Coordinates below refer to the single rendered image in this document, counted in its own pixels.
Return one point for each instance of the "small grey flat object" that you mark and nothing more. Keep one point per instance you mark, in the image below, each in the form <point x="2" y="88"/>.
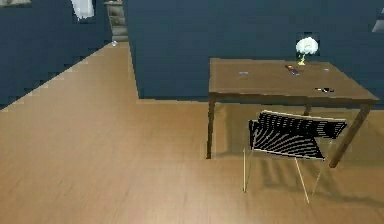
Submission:
<point x="243" y="73"/>

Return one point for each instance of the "brown wooden table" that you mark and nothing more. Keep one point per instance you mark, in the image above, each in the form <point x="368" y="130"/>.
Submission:
<point x="266" y="81"/>

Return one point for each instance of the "black woven chair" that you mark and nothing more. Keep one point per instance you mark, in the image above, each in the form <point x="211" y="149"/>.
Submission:
<point x="290" y="133"/>

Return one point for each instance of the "small white ball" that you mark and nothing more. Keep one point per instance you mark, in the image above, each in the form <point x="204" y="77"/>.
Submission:
<point x="114" y="43"/>

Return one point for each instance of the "black remote control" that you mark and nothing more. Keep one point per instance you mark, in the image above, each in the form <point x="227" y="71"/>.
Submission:
<point x="292" y="69"/>

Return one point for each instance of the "grey chest of drawers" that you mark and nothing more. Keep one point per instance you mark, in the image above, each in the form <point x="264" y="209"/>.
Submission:
<point x="117" y="20"/>

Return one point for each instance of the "white flower ornament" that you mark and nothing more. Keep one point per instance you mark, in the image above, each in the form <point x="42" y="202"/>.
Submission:
<point x="306" y="46"/>

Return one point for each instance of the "small black flat object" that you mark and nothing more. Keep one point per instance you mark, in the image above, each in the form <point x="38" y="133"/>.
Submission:
<point x="325" y="89"/>

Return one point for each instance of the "white hanging cloth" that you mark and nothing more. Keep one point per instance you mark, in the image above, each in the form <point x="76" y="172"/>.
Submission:
<point x="83" y="8"/>

